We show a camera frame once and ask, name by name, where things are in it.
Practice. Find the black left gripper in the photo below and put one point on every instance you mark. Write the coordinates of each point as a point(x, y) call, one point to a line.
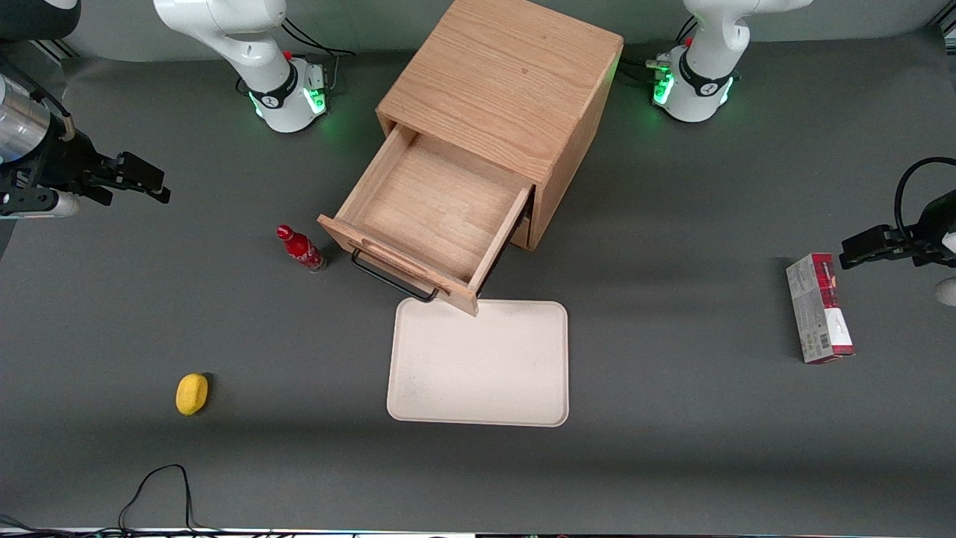
point(931, 226)

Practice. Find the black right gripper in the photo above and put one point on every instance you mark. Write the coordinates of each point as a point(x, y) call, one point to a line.
point(61, 161)

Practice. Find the wooden drawer with inside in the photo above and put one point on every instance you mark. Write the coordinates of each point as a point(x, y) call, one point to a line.
point(441, 202)

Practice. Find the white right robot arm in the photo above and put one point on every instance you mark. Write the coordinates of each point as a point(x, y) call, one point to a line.
point(254, 45)

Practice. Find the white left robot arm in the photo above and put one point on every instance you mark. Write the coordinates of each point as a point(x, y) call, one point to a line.
point(709, 52)

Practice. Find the wooden drawer front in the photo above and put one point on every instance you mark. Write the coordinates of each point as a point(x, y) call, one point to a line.
point(523, 232)

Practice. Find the wooden drawer cabinet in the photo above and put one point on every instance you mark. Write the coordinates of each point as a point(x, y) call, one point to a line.
point(508, 75)

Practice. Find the grey and red carton box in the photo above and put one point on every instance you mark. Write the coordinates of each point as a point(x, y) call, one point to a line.
point(818, 310)

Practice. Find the red soda bottle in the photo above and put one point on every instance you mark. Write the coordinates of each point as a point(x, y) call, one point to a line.
point(302, 249)

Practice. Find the yellow lemon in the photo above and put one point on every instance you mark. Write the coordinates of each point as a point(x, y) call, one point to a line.
point(191, 394)

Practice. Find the beige rectangular tray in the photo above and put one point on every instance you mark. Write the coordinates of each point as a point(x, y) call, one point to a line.
point(478, 366)

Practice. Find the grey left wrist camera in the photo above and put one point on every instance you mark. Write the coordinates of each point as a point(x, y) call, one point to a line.
point(948, 291)

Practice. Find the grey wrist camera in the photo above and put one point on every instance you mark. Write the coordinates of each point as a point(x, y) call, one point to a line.
point(948, 291)
point(41, 204)

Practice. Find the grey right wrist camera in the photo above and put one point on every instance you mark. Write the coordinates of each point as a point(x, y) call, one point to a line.
point(41, 204)

